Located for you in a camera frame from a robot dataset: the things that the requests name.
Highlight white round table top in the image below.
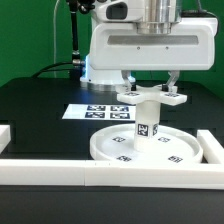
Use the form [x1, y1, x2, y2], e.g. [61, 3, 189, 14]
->
[90, 124, 203, 165]

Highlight black cables at base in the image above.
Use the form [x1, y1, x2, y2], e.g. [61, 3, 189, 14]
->
[31, 58, 86, 79]

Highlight white front fence bar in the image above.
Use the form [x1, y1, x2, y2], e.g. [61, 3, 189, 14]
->
[0, 159, 224, 190]

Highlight white left fence block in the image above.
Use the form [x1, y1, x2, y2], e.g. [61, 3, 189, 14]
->
[0, 125, 11, 154]

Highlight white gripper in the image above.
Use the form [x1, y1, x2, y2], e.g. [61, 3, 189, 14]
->
[88, 0, 218, 93]

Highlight white right fence bar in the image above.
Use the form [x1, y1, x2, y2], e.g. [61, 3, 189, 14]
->
[197, 130, 224, 165]

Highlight white cross-shaped table base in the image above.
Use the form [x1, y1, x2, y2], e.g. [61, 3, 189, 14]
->
[117, 85, 187, 106]

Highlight white cable on backdrop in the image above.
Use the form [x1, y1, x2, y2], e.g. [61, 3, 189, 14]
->
[52, 0, 63, 79]

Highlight white fence bar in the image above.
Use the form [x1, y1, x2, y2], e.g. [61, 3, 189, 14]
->
[197, 130, 224, 165]
[0, 159, 224, 190]

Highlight white sheet with fiducial markers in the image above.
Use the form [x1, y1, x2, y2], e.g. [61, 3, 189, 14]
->
[63, 104, 135, 121]

